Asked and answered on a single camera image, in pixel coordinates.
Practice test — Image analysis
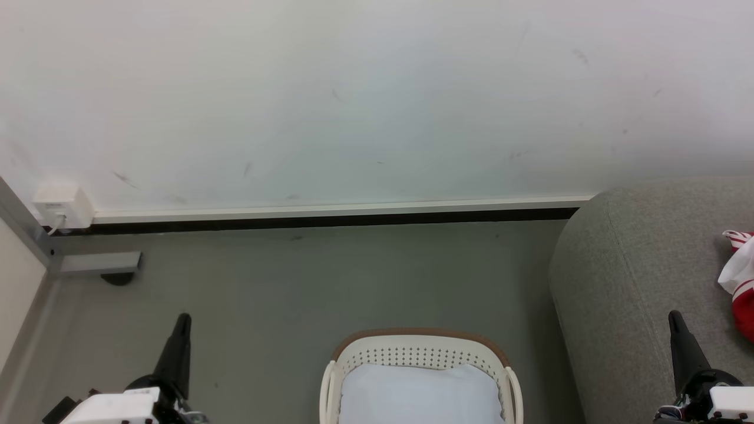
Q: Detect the red and white garment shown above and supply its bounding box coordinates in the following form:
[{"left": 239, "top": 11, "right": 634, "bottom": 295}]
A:
[{"left": 717, "top": 230, "right": 754, "bottom": 343}]

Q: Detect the white brown-rimmed laundry basket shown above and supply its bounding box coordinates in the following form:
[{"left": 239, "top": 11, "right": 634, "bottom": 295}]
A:
[{"left": 319, "top": 328, "right": 524, "bottom": 424}]

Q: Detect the white wall cable trunking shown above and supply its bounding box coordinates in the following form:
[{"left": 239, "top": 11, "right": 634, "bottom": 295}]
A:
[{"left": 91, "top": 196, "right": 597, "bottom": 225}]

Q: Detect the grey fabric sofa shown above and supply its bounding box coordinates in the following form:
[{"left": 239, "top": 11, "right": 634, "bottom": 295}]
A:
[{"left": 549, "top": 177, "right": 754, "bottom": 424}]

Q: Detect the grey metal frame post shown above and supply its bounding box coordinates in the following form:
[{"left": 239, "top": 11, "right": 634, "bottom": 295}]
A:
[{"left": 0, "top": 177, "right": 61, "bottom": 279}]

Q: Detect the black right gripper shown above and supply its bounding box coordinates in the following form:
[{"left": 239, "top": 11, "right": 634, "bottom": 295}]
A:
[{"left": 654, "top": 310, "right": 745, "bottom": 422}]

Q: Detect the white wall socket box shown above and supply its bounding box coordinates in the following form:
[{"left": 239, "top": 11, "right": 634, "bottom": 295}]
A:
[{"left": 32, "top": 185, "right": 95, "bottom": 231}]

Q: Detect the grey metal foot bracket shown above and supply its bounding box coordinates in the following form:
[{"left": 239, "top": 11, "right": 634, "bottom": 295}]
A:
[{"left": 59, "top": 251, "right": 143, "bottom": 275}]

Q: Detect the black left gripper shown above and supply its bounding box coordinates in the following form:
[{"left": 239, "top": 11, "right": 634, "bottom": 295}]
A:
[{"left": 125, "top": 313, "right": 207, "bottom": 424}]

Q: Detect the white partition panel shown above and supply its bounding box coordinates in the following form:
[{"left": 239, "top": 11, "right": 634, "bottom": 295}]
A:
[{"left": 0, "top": 218, "right": 49, "bottom": 375}]

